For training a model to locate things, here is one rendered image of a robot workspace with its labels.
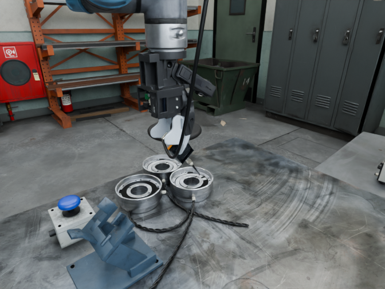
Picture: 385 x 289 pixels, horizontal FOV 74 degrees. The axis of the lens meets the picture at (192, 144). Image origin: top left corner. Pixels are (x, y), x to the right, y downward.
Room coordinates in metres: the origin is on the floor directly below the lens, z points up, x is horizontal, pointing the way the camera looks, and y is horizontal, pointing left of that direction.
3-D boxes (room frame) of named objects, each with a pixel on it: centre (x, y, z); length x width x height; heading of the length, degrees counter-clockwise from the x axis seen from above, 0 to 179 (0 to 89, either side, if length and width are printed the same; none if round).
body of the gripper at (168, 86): (0.50, 0.05, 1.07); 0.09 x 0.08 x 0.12; 131
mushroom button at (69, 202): (0.40, 0.23, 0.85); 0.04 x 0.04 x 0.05
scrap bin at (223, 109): (3.99, -0.37, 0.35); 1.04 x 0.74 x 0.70; 38
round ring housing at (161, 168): (0.60, 0.08, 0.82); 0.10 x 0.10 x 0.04
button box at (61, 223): (0.40, 0.24, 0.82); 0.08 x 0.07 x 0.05; 128
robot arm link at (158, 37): (0.50, 0.04, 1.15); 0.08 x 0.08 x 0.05
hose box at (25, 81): (3.50, 2.15, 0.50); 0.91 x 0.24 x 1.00; 128
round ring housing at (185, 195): (0.53, 0.00, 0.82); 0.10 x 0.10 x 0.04
